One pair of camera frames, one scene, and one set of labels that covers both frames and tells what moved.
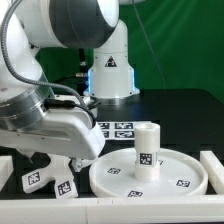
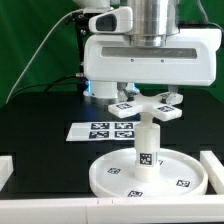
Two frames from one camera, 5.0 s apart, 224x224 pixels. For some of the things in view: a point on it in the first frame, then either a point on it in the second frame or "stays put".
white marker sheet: x=119 y=130 stays put
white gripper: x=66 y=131 → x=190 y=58
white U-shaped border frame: x=187 y=209 stays put
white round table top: x=180 y=174 stays put
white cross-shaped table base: x=60 y=170 → x=149 y=104
